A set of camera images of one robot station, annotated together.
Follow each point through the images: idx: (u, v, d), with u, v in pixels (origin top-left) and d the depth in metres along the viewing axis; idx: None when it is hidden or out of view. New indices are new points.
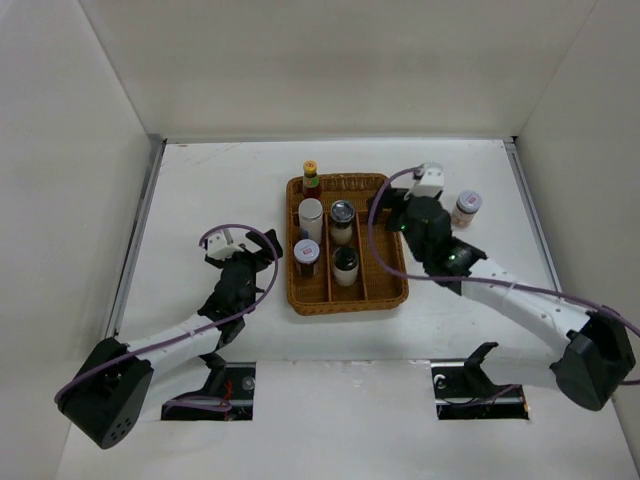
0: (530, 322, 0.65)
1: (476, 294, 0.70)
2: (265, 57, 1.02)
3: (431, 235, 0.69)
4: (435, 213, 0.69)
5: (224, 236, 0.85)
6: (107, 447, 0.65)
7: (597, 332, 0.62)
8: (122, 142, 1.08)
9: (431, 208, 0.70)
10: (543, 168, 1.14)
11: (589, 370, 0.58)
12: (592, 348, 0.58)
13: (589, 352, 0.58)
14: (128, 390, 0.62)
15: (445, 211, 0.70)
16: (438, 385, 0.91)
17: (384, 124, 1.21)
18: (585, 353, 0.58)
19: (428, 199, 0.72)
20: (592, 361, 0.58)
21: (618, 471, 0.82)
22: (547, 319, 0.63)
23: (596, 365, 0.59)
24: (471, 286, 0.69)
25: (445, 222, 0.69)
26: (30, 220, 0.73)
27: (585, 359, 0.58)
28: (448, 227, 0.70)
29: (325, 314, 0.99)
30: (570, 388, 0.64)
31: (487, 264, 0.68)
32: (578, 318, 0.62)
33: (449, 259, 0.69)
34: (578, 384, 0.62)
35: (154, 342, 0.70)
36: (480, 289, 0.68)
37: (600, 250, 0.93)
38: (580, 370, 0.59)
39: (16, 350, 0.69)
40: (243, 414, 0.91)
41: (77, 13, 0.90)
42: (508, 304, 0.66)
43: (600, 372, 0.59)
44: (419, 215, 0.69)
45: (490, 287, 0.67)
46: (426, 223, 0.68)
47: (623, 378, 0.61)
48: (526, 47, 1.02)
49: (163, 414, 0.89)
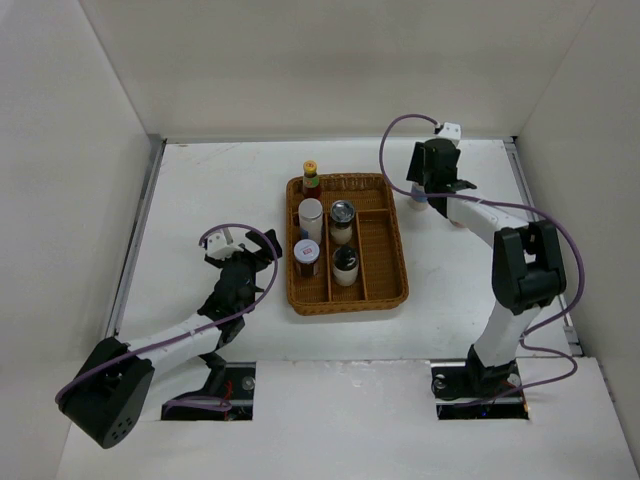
0: (484, 231, 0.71)
1: (457, 214, 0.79)
2: (266, 56, 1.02)
3: (434, 162, 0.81)
4: (444, 145, 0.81)
5: (224, 236, 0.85)
6: (109, 446, 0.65)
7: (535, 247, 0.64)
8: (122, 142, 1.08)
9: (444, 141, 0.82)
10: (542, 169, 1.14)
11: (510, 257, 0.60)
12: (519, 240, 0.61)
13: (513, 239, 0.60)
14: (129, 389, 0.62)
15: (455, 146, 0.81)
16: (437, 384, 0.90)
17: (385, 125, 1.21)
18: (508, 238, 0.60)
19: (447, 139, 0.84)
20: (515, 250, 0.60)
21: (619, 472, 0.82)
22: (493, 220, 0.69)
23: (518, 255, 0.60)
24: (453, 203, 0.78)
25: (450, 155, 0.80)
26: (29, 217, 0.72)
27: (506, 243, 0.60)
28: (452, 162, 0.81)
29: (325, 315, 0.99)
30: (497, 289, 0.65)
31: (475, 193, 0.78)
32: (519, 225, 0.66)
33: (447, 185, 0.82)
34: (501, 278, 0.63)
35: (155, 341, 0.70)
36: (457, 206, 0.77)
37: (599, 249, 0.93)
38: (502, 255, 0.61)
39: (17, 350, 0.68)
40: (243, 414, 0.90)
41: (77, 12, 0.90)
42: (473, 215, 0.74)
43: (522, 265, 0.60)
44: (431, 144, 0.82)
45: (462, 201, 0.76)
46: (432, 148, 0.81)
47: (549, 287, 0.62)
48: (525, 49, 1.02)
49: (163, 414, 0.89)
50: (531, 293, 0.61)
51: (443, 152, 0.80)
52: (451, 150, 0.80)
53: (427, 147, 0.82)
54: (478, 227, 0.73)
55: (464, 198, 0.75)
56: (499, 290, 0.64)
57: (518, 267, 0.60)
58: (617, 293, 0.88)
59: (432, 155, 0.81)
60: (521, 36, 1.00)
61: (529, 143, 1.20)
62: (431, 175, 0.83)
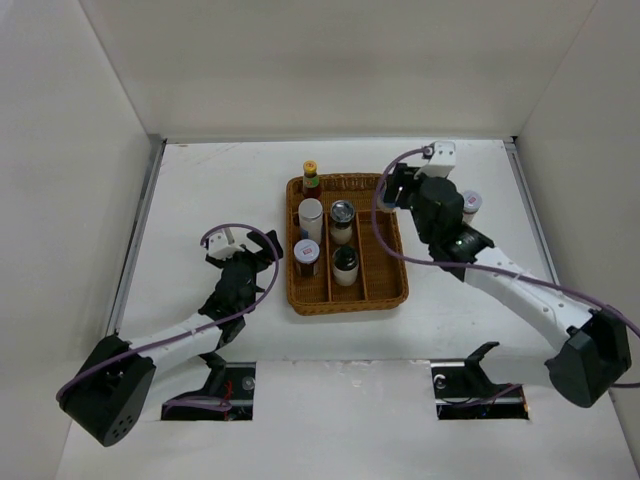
0: (531, 315, 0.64)
1: (479, 282, 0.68)
2: (266, 57, 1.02)
3: (440, 218, 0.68)
4: (450, 197, 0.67)
5: (225, 236, 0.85)
6: (110, 444, 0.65)
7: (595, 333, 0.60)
8: (122, 142, 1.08)
9: (447, 191, 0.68)
10: (542, 169, 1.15)
11: (586, 368, 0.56)
12: (592, 346, 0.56)
13: (589, 350, 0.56)
14: (131, 387, 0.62)
15: (460, 196, 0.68)
16: (438, 385, 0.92)
17: (385, 125, 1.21)
18: (584, 350, 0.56)
19: (445, 182, 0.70)
20: (590, 360, 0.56)
21: (618, 472, 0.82)
22: (549, 312, 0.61)
23: (594, 363, 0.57)
24: (475, 274, 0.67)
25: (459, 208, 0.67)
26: (29, 217, 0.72)
27: (583, 356, 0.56)
28: (460, 214, 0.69)
29: (325, 315, 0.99)
30: (563, 384, 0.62)
31: (494, 253, 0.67)
32: (578, 315, 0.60)
33: (456, 244, 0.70)
34: (571, 379, 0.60)
35: (156, 340, 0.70)
36: (484, 278, 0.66)
37: (599, 249, 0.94)
38: (577, 366, 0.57)
39: (17, 350, 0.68)
40: (243, 414, 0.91)
41: (77, 12, 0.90)
42: (511, 294, 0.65)
43: (597, 371, 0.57)
44: (434, 197, 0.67)
45: (494, 276, 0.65)
46: (439, 205, 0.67)
47: (616, 378, 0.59)
48: (526, 48, 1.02)
49: (163, 414, 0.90)
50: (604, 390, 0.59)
51: (455, 208, 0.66)
52: (458, 202, 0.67)
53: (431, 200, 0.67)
54: (518, 305, 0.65)
55: (498, 274, 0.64)
56: (567, 385, 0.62)
57: (593, 374, 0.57)
58: (616, 293, 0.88)
59: (438, 212, 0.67)
60: (521, 35, 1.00)
61: (528, 143, 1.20)
62: (435, 234, 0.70)
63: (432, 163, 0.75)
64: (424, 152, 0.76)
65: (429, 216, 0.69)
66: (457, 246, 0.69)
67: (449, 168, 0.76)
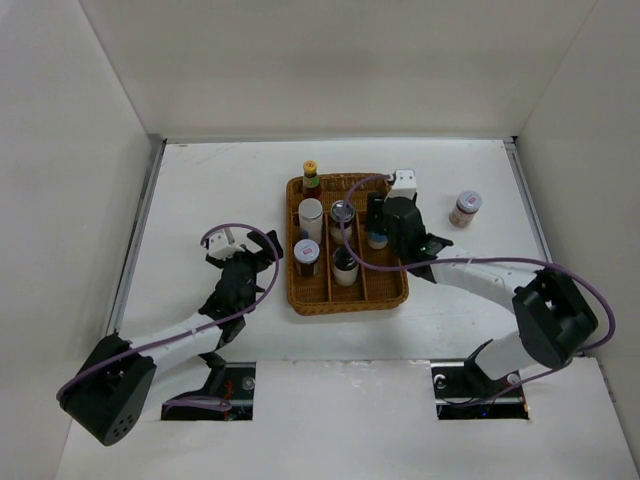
0: (491, 294, 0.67)
1: (447, 278, 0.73)
2: (266, 56, 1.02)
3: (402, 230, 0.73)
4: (406, 209, 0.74)
5: (225, 236, 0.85)
6: (110, 444, 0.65)
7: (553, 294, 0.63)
8: (122, 142, 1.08)
9: (403, 204, 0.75)
10: (542, 168, 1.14)
11: (539, 319, 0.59)
12: (539, 298, 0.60)
13: (534, 301, 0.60)
14: (132, 385, 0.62)
15: (416, 208, 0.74)
16: (438, 385, 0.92)
17: (385, 125, 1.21)
18: (530, 302, 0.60)
19: (401, 197, 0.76)
20: (539, 310, 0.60)
21: (618, 472, 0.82)
22: (500, 282, 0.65)
23: (547, 314, 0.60)
24: (440, 268, 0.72)
25: (415, 217, 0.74)
26: (28, 217, 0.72)
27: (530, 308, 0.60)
28: (419, 222, 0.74)
29: (326, 315, 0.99)
30: (539, 352, 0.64)
31: (452, 248, 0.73)
32: (527, 278, 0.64)
33: (421, 250, 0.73)
34: (538, 341, 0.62)
35: (156, 340, 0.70)
36: (446, 270, 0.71)
37: (599, 249, 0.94)
38: (530, 320, 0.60)
39: (17, 349, 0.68)
40: (243, 414, 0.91)
41: (76, 13, 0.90)
42: (469, 278, 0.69)
43: (554, 323, 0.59)
44: (391, 212, 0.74)
45: (453, 266, 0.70)
46: (397, 218, 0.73)
47: (582, 333, 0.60)
48: (526, 48, 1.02)
49: (164, 414, 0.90)
50: (573, 344, 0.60)
51: (411, 218, 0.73)
52: (415, 213, 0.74)
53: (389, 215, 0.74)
54: (479, 288, 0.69)
55: (454, 261, 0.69)
56: (541, 352, 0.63)
57: (549, 327, 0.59)
58: (617, 293, 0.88)
59: (399, 224, 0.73)
60: (521, 35, 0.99)
61: (529, 143, 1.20)
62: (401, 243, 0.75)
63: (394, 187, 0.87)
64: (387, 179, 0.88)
65: (394, 230, 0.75)
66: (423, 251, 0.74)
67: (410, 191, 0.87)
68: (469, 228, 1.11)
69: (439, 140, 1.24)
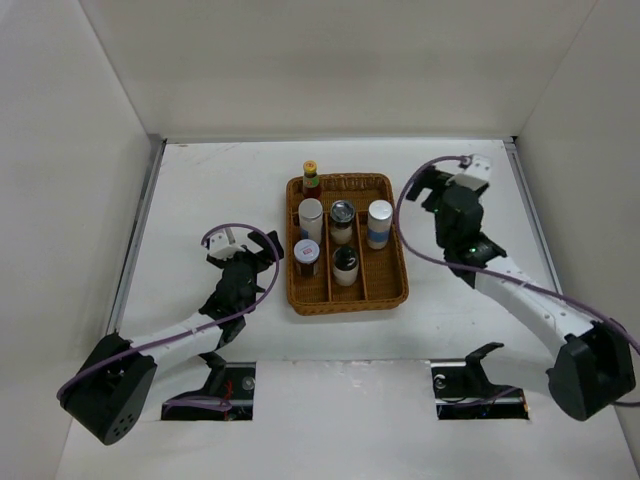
0: (534, 323, 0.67)
1: (488, 288, 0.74)
2: (266, 57, 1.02)
3: (458, 224, 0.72)
4: (470, 205, 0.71)
5: (226, 236, 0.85)
6: (110, 443, 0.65)
7: (600, 348, 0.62)
8: (122, 142, 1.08)
9: (468, 199, 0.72)
10: (542, 169, 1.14)
11: (583, 374, 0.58)
12: (589, 354, 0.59)
13: (584, 355, 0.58)
14: (132, 385, 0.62)
15: (480, 205, 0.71)
16: (438, 385, 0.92)
17: (385, 125, 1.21)
18: (579, 355, 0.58)
19: (468, 190, 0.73)
20: (586, 366, 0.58)
21: (618, 472, 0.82)
22: (550, 319, 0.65)
23: (592, 371, 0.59)
24: (485, 279, 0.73)
25: (477, 216, 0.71)
26: (28, 217, 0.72)
27: (577, 360, 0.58)
28: (477, 222, 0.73)
29: (326, 315, 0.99)
30: (563, 397, 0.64)
31: (504, 262, 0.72)
32: (580, 326, 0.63)
33: (470, 251, 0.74)
34: (568, 389, 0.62)
35: (157, 339, 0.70)
36: (492, 283, 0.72)
37: (599, 249, 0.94)
38: (572, 371, 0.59)
39: (17, 349, 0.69)
40: (243, 414, 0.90)
41: (77, 13, 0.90)
42: (516, 301, 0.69)
43: (595, 380, 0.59)
44: (453, 204, 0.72)
45: (502, 282, 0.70)
46: (458, 212, 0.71)
47: (616, 395, 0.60)
48: (525, 48, 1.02)
49: (163, 414, 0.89)
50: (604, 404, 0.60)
51: (473, 216, 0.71)
52: (477, 211, 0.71)
53: (451, 208, 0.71)
54: (522, 313, 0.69)
55: (506, 279, 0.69)
56: (566, 398, 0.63)
57: (590, 384, 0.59)
58: (617, 293, 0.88)
59: (458, 218, 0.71)
60: (521, 36, 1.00)
61: (528, 143, 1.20)
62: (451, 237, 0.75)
63: (466, 173, 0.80)
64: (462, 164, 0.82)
65: (449, 222, 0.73)
66: (471, 253, 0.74)
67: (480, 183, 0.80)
68: None
69: (439, 140, 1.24)
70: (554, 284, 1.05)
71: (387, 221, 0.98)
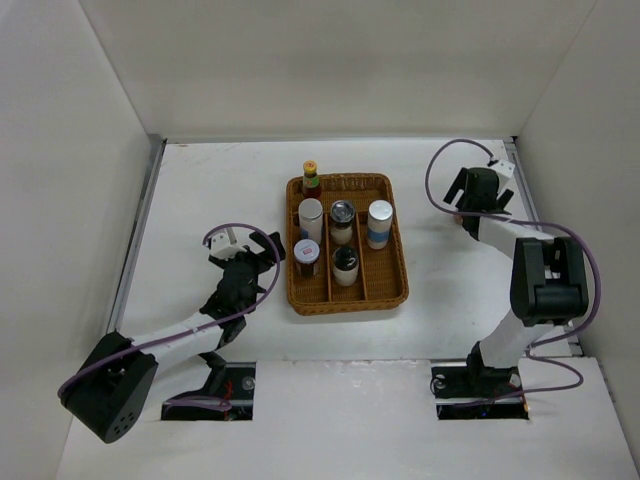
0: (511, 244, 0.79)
1: (489, 236, 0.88)
2: (265, 57, 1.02)
3: (475, 187, 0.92)
4: (487, 174, 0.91)
5: (227, 236, 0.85)
6: (111, 442, 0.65)
7: (560, 264, 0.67)
8: (122, 142, 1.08)
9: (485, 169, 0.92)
10: (542, 169, 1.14)
11: (527, 262, 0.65)
12: (539, 247, 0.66)
13: (530, 245, 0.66)
14: (133, 384, 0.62)
15: (496, 176, 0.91)
16: (438, 385, 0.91)
17: (385, 125, 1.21)
18: (527, 244, 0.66)
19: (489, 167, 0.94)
20: (532, 257, 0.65)
21: (619, 472, 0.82)
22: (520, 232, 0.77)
23: (537, 263, 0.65)
24: (486, 224, 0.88)
25: (490, 184, 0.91)
26: (28, 218, 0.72)
27: (523, 247, 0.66)
28: (490, 190, 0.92)
29: (326, 315, 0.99)
30: (514, 298, 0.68)
31: (505, 216, 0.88)
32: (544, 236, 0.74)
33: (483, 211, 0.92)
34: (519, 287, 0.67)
35: (157, 338, 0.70)
36: (490, 226, 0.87)
37: (599, 249, 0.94)
38: (520, 260, 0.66)
39: (17, 349, 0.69)
40: (243, 414, 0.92)
41: (77, 13, 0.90)
42: (502, 232, 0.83)
43: (540, 272, 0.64)
44: (472, 171, 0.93)
45: (495, 222, 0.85)
46: (475, 175, 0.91)
47: (563, 301, 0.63)
48: (525, 48, 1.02)
49: (163, 414, 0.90)
50: (546, 301, 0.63)
51: (485, 180, 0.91)
52: (490, 180, 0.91)
53: (470, 174, 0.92)
54: (505, 242, 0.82)
55: (497, 218, 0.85)
56: (516, 299, 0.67)
57: (533, 272, 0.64)
58: (617, 293, 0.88)
59: (473, 181, 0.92)
60: (520, 36, 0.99)
61: (529, 144, 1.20)
62: (469, 201, 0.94)
63: (494, 169, 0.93)
64: (489, 162, 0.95)
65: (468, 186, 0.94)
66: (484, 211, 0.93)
67: (506, 179, 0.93)
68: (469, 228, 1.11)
69: (440, 140, 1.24)
70: None
71: (388, 221, 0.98)
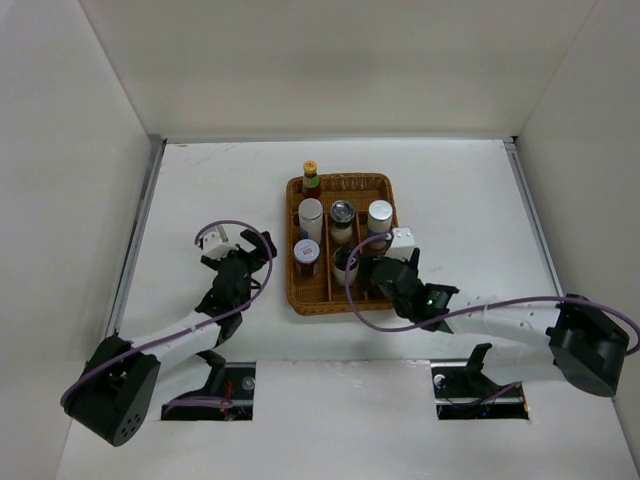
0: (516, 337, 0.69)
1: (462, 326, 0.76)
2: (266, 57, 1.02)
3: (401, 292, 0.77)
4: (397, 271, 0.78)
5: (218, 234, 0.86)
6: (119, 445, 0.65)
7: (582, 323, 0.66)
8: (122, 142, 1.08)
9: (392, 267, 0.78)
10: (543, 169, 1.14)
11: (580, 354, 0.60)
12: (572, 334, 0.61)
13: (571, 339, 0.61)
14: (136, 386, 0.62)
15: (405, 267, 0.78)
16: (438, 385, 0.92)
17: (385, 125, 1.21)
18: (566, 342, 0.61)
19: (390, 259, 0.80)
20: (577, 343, 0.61)
21: (619, 472, 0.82)
22: (526, 325, 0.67)
23: (584, 348, 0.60)
24: (454, 319, 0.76)
25: (408, 277, 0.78)
26: (28, 217, 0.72)
27: (570, 347, 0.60)
28: (413, 281, 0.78)
29: (325, 315, 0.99)
30: (582, 383, 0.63)
31: (461, 298, 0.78)
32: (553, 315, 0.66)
33: (429, 305, 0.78)
34: (582, 375, 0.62)
35: (157, 339, 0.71)
36: (461, 320, 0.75)
37: (600, 249, 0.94)
38: (573, 358, 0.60)
39: (17, 350, 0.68)
40: (243, 414, 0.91)
41: (77, 14, 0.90)
42: (490, 325, 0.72)
43: (592, 354, 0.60)
44: (383, 277, 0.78)
45: (469, 316, 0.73)
46: (391, 281, 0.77)
47: (620, 354, 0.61)
48: (526, 48, 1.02)
49: (163, 414, 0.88)
50: (612, 368, 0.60)
51: (403, 278, 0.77)
52: (406, 273, 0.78)
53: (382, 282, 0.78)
54: (501, 333, 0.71)
55: (470, 312, 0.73)
56: (585, 383, 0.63)
57: (591, 361, 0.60)
58: (617, 294, 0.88)
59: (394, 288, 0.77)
60: (520, 36, 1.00)
61: (529, 144, 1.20)
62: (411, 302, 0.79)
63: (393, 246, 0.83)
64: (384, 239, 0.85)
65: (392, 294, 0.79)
66: (430, 306, 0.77)
67: (409, 248, 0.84)
68: (470, 229, 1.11)
69: (439, 140, 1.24)
70: (553, 284, 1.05)
71: (388, 221, 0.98)
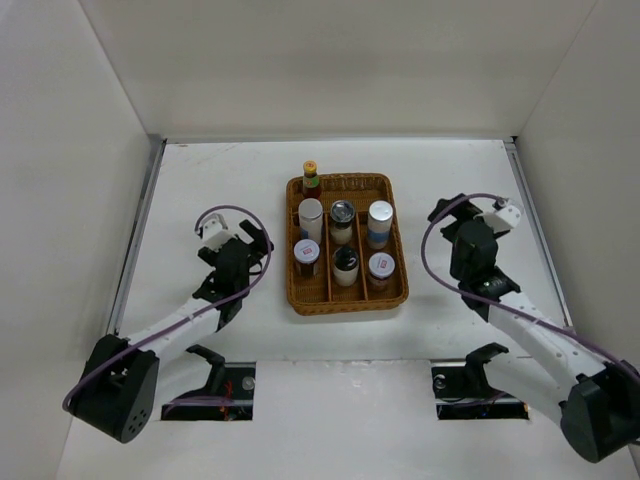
0: (547, 363, 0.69)
1: (501, 322, 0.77)
2: (266, 57, 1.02)
3: (474, 257, 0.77)
4: (484, 241, 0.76)
5: (218, 222, 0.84)
6: (128, 442, 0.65)
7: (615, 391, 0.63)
8: (122, 142, 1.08)
9: (483, 235, 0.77)
10: (543, 169, 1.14)
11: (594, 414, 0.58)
12: (602, 393, 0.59)
13: (598, 395, 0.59)
14: (138, 381, 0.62)
15: (495, 243, 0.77)
16: (438, 384, 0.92)
17: (384, 124, 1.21)
18: (592, 394, 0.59)
19: (484, 227, 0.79)
20: (600, 403, 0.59)
21: (619, 472, 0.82)
22: (562, 358, 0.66)
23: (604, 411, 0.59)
24: (498, 312, 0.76)
25: (491, 251, 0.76)
26: (28, 216, 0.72)
27: (592, 400, 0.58)
28: (492, 257, 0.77)
29: (325, 315, 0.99)
30: (573, 431, 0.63)
31: (518, 297, 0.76)
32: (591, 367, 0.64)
33: (484, 284, 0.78)
34: (580, 428, 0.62)
35: (155, 332, 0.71)
36: (504, 317, 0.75)
37: (601, 250, 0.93)
38: (585, 411, 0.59)
39: (17, 351, 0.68)
40: (243, 414, 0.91)
41: (77, 14, 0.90)
42: (528, 337, 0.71)
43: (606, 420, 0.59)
44: (469, 239, 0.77)
45: (514, 318, 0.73)
46: (472, 246, 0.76)
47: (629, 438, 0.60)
48: (526, 49, 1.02)
49: (163, 414, 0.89)
50: (614, 444, 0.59)
51: (485, 250, 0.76)
52: (491, 247, 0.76)
53: (465, 243, 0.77)
54: (535, 351, 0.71)
55: (518, 315, 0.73)
56: (576, 433, 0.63)
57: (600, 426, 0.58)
58: (617, 294, 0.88)
59: (470, 252, 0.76)
60: (520, 37, 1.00)
61: (529, 144, 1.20)
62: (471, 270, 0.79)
63: (500, 216, 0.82)
64: (495, 204, 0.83)
65: (463, 255, 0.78)
66: (485, 285, 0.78)
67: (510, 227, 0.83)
68: None
69: (439, 140, 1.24)
70: (553, 285, 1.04)
71: (388, 221, 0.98)
